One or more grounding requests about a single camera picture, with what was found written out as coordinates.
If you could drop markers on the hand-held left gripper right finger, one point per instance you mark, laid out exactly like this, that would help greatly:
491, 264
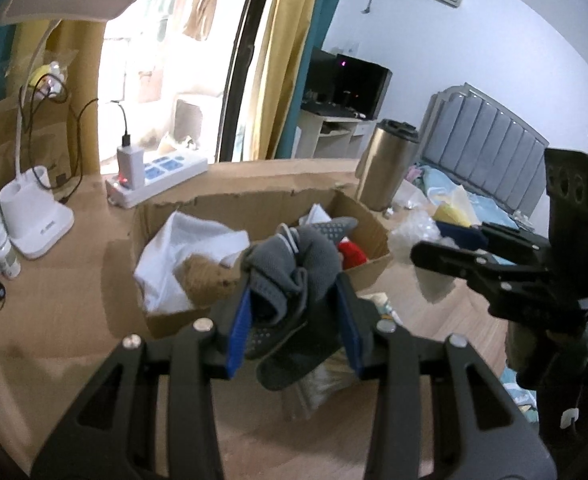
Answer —
351, 325

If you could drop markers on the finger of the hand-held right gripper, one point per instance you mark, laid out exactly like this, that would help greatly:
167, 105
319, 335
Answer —
461, 232
454, 260

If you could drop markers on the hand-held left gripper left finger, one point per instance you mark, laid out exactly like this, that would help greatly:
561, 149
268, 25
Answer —
238, 330

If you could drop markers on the brown teddy bear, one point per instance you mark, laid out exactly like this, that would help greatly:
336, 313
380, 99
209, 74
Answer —
206, 280

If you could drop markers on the cardboard box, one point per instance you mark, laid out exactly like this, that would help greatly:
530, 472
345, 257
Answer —
174, 322

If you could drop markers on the red plush item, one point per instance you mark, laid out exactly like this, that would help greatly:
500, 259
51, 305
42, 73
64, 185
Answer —
353, 254

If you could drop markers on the grey dotted socks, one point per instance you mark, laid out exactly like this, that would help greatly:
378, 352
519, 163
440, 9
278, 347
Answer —
294, 270

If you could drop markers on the white towel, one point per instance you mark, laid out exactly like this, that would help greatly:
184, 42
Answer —
184, 240

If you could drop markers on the yellow tissue pack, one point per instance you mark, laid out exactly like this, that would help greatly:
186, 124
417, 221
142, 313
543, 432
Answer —
456, 210

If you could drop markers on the small cartoon tissue packet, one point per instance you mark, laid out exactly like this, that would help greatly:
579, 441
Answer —
384, 307

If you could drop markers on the grey padded headboard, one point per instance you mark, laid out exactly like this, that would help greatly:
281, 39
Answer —
484, 155

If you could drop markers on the steel tumbler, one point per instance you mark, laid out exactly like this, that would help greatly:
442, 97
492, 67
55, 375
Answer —
384, 170

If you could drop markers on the small white cloth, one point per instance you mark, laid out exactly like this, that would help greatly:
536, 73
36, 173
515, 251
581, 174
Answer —
316, 215

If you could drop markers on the white computer desk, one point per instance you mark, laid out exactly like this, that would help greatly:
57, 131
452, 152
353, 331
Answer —
329, 135

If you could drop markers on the white power strip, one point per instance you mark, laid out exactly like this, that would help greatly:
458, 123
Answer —
169, 172

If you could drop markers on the black computer monitor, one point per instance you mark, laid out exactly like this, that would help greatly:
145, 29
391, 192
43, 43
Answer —
321, 77
361, 87

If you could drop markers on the white charger plug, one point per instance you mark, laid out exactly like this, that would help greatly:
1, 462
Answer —
131, 167

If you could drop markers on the white desk lamp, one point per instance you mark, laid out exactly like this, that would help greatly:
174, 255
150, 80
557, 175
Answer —
39, 230

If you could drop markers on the small white bottle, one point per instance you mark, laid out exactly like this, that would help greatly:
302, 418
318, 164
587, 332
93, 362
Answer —
5, 255

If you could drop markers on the yellow curtain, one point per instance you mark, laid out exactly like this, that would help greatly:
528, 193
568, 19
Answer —
284, 60
79, 60

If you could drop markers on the teal curtain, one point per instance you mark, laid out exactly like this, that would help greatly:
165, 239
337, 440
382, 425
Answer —
314, 25

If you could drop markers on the small yellow plush toy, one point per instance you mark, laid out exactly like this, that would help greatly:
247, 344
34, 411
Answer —
49, 77

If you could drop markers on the hanging beige shirt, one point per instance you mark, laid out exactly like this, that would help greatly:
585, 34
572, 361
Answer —
201, 0

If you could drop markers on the black door frame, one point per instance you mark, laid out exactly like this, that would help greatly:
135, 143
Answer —
241, 60

